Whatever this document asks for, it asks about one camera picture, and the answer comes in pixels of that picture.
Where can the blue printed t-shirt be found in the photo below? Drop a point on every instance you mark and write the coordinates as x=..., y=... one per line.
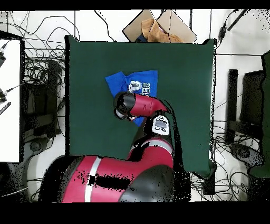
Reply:
x=118, y=82

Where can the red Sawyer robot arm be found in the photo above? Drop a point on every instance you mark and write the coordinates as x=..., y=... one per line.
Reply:
x=126, y=175

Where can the dark green table cloth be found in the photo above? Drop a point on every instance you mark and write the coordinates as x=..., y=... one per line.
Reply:
x=185, y=84

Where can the tan towel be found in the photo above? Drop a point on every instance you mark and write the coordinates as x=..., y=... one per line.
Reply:
x=158, y=34

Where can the brown cardboard box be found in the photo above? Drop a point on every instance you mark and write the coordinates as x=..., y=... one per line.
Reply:
x=179, y=27

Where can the black power adapter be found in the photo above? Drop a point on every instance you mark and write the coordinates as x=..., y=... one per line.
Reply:
x=222, y=31

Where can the white desk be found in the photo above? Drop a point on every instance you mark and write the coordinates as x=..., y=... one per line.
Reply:
x=10, y=126

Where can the black striped bar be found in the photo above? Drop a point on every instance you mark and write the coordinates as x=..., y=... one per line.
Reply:
x=5, y=108

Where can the green draped cloth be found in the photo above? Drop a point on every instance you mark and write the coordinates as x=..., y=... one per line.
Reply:
x=266, y=126

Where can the thin black rod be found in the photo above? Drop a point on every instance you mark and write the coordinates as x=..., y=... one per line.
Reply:
x=237, y=20

